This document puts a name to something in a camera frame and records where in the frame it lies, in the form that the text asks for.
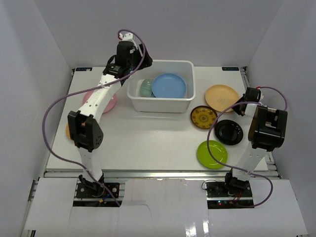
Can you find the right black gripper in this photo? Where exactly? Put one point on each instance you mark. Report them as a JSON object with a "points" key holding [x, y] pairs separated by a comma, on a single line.
{"points": [[236, 108]]}

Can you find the lime green round plate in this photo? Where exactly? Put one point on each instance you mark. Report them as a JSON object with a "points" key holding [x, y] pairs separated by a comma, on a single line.
{"points": [[218, 151]]}

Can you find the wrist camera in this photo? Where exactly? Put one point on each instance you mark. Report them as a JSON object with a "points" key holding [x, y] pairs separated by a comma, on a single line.
{"points": [[260, 95], [127, 37]]}

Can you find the tan yellow round plate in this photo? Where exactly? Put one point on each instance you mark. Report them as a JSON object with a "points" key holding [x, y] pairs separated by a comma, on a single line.
{"points": [[219, 97]]}

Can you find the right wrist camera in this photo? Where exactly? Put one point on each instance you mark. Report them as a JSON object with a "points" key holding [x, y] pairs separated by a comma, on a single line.
{"points": [[260, 95]]}

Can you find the blue corner label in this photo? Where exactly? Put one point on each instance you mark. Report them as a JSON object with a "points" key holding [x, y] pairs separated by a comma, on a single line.
{"points": [[83, 69], [230, 68]]}

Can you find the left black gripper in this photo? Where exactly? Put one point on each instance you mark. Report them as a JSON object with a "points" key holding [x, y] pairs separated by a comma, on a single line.
{"points": [[146, 60]]}

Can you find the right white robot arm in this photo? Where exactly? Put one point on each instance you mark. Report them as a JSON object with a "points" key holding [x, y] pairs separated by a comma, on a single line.
{"points": [[266, 133]]}

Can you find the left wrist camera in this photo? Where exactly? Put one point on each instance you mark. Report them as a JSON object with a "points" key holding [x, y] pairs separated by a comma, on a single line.
{"points": [[127, 37]]}

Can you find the pink round plate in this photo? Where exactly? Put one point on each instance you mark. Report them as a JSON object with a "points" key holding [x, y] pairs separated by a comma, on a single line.
{"points": [[109, 106]]}

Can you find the left blue corner label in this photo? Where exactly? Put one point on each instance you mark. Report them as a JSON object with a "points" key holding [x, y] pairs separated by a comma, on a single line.
{"points": [[83, 69]]}

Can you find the right blue corner label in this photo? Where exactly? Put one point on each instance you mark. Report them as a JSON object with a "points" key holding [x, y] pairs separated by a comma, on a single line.
{"points": [[230, 68]]}

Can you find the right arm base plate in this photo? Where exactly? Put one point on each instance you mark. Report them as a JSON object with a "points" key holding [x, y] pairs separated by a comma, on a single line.
{"points": [[219, 197]]}

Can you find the white plastic bin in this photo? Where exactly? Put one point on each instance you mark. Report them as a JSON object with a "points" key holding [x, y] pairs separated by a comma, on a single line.
{"points": [[184, 69]]}

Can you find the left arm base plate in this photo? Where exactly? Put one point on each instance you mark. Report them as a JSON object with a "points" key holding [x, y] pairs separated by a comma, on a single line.
{"points": [[85, 197]]}

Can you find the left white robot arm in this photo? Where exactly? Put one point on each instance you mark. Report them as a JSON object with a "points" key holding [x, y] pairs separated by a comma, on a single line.
{"points": [[83, 124]]}

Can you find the blue round plate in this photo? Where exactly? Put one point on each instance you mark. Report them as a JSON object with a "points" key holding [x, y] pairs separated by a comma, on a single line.
{"points": [[169, 86]]}

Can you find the orange woven round plate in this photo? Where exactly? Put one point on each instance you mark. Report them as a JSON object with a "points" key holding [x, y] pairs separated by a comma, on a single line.
{"points": [[68, 131]]}

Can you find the black round plate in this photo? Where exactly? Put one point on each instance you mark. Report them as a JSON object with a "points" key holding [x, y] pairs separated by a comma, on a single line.
{"points": [[228, 132]]}

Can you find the teal rectangular divided plate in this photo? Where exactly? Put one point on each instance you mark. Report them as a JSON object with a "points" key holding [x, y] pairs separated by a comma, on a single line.
{"points": [[146, 88]]}

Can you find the brown gold patterned plate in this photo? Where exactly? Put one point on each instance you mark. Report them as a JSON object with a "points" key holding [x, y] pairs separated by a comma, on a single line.
{"points": [[203, 116]]}

